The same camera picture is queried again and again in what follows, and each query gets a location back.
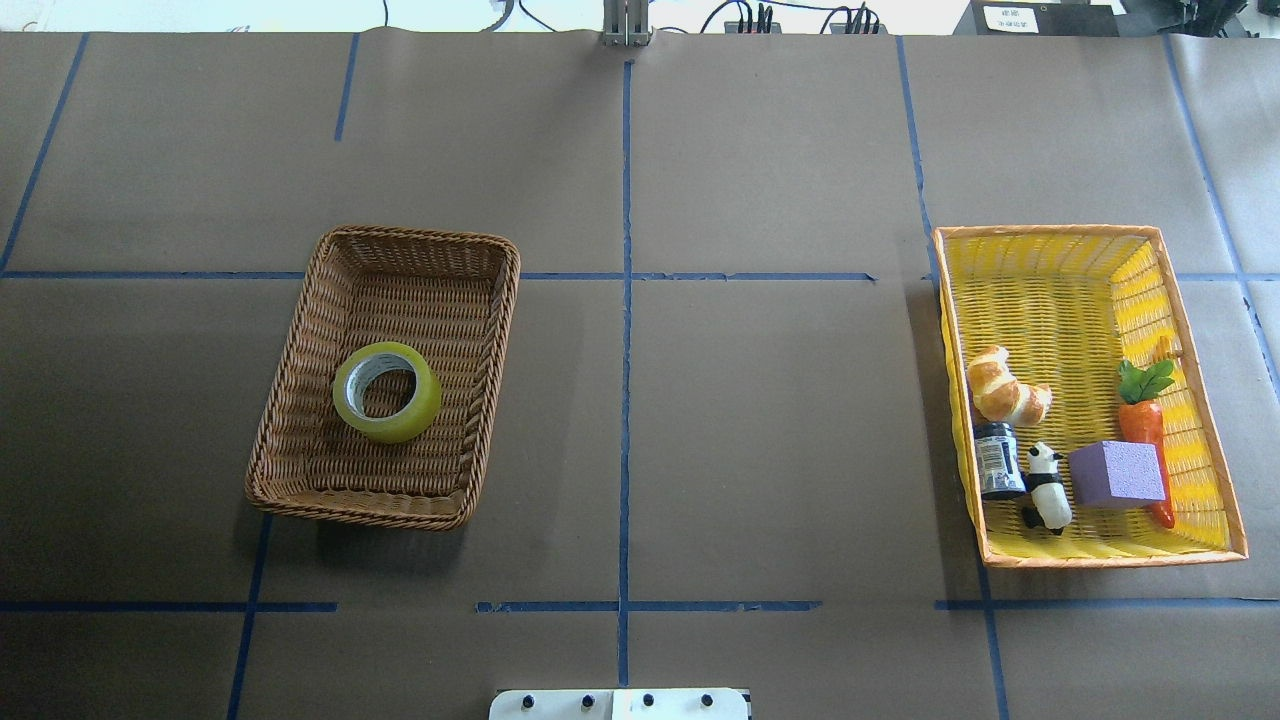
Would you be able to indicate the yellow tape roll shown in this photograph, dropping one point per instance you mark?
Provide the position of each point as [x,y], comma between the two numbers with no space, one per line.
[356,374]

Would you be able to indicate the brown wicker basket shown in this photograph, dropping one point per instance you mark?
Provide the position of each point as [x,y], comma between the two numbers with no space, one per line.
[449,296]

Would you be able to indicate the yellow plastic basket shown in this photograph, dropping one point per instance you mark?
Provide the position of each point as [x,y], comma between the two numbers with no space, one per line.
[1069,303]

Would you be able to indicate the orange black connector block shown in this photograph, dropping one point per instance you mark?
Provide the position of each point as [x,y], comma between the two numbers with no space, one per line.
[752,19]

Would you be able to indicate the toy croissant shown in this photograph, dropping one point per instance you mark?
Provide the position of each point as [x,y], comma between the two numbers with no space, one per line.
[998,395]

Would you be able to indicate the small dark can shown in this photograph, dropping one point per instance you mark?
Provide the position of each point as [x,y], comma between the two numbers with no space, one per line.
[996,452]

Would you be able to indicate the purple foam block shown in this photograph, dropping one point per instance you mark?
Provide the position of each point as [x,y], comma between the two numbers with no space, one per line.
[1117,475]

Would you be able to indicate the black box with label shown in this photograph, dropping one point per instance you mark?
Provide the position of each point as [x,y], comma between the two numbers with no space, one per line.
[1037,18]

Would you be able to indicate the toy carrot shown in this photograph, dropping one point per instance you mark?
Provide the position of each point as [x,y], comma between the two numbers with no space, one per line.
[1141,420]

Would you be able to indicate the aluminium frame post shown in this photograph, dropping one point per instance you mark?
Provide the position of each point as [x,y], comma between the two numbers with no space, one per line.
[626,23]

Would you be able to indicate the white pillar mount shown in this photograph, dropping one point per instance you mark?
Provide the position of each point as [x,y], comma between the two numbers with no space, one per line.
[623,703]

